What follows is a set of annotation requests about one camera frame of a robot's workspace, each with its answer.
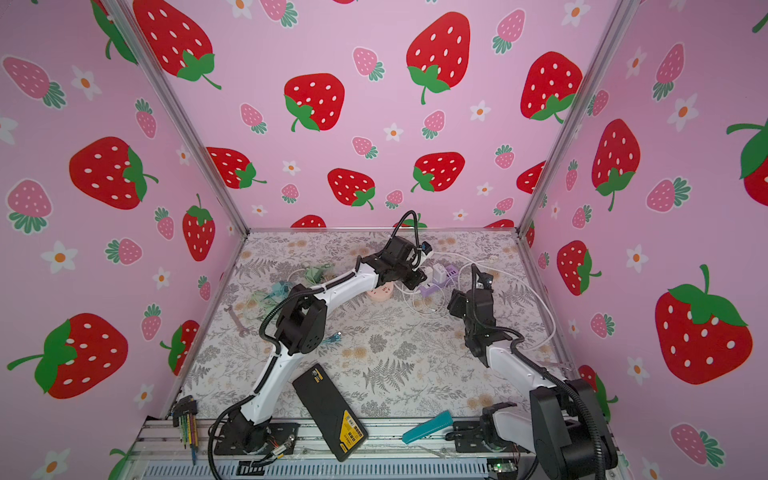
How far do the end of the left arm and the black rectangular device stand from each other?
0.33 meters

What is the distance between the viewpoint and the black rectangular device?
Result: 73cm

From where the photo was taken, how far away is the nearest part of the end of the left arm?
29.9 inches
